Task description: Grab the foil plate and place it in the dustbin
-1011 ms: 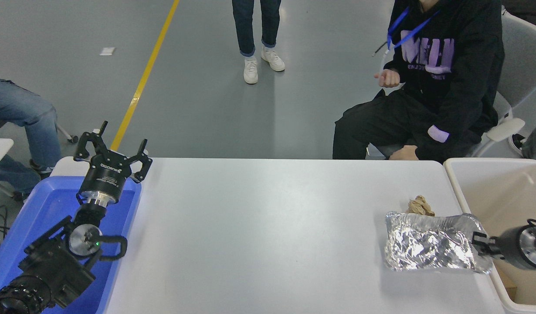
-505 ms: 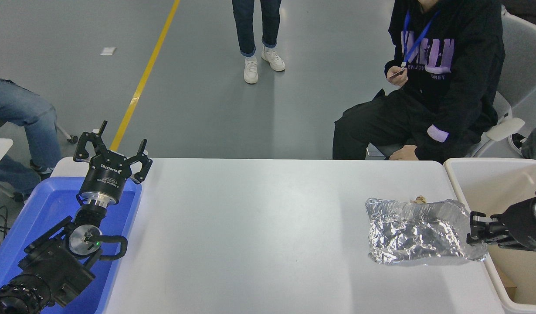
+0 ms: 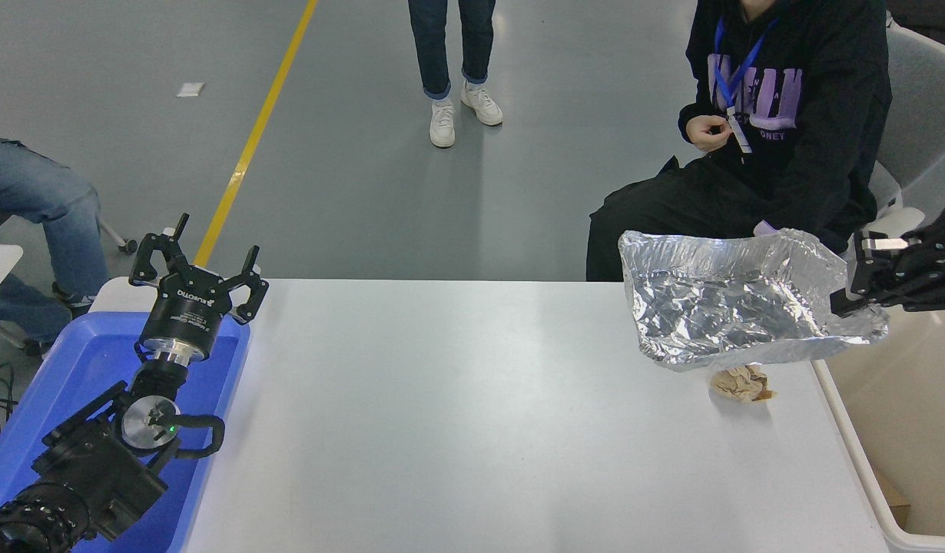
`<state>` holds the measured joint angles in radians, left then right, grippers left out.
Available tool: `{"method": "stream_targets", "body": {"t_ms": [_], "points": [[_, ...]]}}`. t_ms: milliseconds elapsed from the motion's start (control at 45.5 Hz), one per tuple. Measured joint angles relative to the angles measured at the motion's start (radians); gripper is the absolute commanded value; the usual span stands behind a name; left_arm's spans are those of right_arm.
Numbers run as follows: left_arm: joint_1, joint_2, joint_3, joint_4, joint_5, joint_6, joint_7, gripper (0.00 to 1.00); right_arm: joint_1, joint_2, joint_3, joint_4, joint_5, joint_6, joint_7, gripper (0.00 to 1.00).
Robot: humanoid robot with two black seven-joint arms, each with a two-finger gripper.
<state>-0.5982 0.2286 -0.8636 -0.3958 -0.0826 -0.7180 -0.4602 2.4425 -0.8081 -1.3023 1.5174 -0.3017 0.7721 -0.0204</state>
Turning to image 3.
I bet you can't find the blue plastic tray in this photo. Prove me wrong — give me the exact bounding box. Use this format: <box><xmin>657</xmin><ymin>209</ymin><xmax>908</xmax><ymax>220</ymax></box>
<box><xmin>0</xmin><ymin>310</ymin><xmax>251</xmax><ymax>553</ymax></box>

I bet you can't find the chair leg with caster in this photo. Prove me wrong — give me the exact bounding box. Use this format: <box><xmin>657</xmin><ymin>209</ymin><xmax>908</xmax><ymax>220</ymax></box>
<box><xmin>96</xmin><ymin>217</ymin><xmax>138</xmax><ymax>255</ymax></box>

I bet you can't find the foil plate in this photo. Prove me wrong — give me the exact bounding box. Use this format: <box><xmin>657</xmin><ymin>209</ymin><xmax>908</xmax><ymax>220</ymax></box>
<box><xmin>618</xmin><ymin>228</ymin><xmax>890</xmax><ymax>373</ymax></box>

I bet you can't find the blue lanyard with badge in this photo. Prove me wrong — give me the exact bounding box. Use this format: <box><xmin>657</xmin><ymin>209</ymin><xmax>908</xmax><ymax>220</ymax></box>
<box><xmin>713</xmin><ymin>15</ymin><xmax>779</xmax><ymax>155</ymax></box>

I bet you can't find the brown cardboard scrap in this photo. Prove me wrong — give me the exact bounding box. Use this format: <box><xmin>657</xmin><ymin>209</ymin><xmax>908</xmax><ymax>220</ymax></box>
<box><xmin>872</xmin><ymin>465</ymin><xmax>912</xmax><ymax>508</ymax></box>

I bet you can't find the seated person in black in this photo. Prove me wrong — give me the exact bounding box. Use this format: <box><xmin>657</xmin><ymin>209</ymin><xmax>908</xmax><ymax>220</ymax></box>
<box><xmin>585</xmin><ymin>0</ymin><xmax>894</xmax><ymax>283</ymax></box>

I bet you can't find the large pale bin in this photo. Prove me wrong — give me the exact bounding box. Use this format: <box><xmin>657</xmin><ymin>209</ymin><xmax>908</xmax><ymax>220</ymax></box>
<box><xmin>812</xmin><ymin>306</ymin><xmax>945</xmax><ymax>553</ymax></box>

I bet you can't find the seated person in jeans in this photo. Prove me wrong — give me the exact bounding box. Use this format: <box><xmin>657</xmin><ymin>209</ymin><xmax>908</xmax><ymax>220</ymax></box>
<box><xmin>0</xmin><ymin>132</ymin><xmax>110</xmax><ymax>356</ymax></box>

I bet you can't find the grey office chair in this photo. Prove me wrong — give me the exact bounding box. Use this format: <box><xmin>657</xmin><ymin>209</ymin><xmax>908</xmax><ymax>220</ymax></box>
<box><xmin>857</xmin><ymin>19</ymin><xmax>945</xmax><ymax>239</ymax></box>

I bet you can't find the person's right hand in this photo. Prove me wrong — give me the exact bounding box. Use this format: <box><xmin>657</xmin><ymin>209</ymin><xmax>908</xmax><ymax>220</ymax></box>
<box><xmin>685</xmin><ymin>114</ymin><xmax>735</xmax><ymax>153</ymax></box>

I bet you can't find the standing person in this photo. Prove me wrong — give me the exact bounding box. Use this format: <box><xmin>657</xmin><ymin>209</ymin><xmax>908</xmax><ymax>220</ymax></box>
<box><xmin>408</xmin><ymin>0</ymin><xmax>504</xmax><ymax>149</ymax></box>

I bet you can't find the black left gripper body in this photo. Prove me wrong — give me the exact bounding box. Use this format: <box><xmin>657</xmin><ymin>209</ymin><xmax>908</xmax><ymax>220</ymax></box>
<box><xmin>138</xmin><ymin>266</ymin><xmax>234</xmax><ymax>351</ymax></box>

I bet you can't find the crumpled tan paper ball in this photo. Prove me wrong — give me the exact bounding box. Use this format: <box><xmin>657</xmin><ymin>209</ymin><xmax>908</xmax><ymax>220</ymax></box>
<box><xmin>709</xmin><ymin>363</ymin><xmax>778</xmax><ymax>405</ymax></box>

